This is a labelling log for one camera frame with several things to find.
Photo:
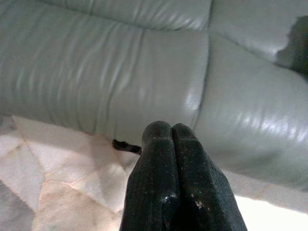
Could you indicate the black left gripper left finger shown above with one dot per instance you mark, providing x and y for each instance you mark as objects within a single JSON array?
[{"x": 151, "y": 173}]

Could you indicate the grey-green leather sofa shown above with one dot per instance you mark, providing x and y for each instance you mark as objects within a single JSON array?
[{"x": 120, "y": 72}]

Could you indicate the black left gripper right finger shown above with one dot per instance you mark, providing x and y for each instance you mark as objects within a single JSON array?
[{"x": 199, "y": 183}]

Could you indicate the dark fabric item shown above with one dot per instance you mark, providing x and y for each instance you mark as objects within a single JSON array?
[{"x": 297, "y": 45}]

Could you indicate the black sofa foot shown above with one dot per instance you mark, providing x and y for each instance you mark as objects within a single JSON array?
[{"x": 121, "y": 146}]

